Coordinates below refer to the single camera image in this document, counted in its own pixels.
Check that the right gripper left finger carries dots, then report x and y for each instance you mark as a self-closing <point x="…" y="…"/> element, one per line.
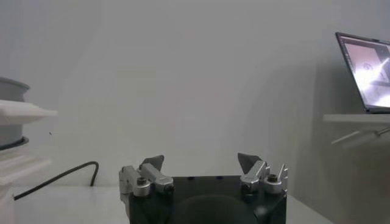
<point x="152" y="175"/>

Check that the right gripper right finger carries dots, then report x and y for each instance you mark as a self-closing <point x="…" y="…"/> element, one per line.
<point x="256" y="173"/>

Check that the steel steamer pot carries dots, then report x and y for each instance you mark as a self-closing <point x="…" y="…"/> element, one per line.
<point x="24" y="111"/>

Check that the black laptop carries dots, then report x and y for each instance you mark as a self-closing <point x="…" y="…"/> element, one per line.
<point x="365" y="76"/>

